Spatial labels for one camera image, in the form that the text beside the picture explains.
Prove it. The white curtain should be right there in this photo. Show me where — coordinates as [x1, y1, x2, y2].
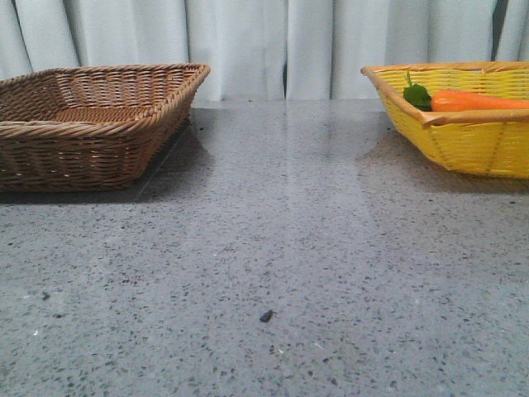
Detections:
[1, 1, 528, 101]

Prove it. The brown wicker basket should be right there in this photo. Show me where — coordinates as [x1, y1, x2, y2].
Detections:
[1, 63, 210, 192]

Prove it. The orange toy carrot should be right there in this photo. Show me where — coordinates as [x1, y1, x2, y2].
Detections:
[403, 72, 528, 112]

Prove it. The yellow woven basket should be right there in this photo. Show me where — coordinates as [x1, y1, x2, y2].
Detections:
[361, 61, 528, 179]

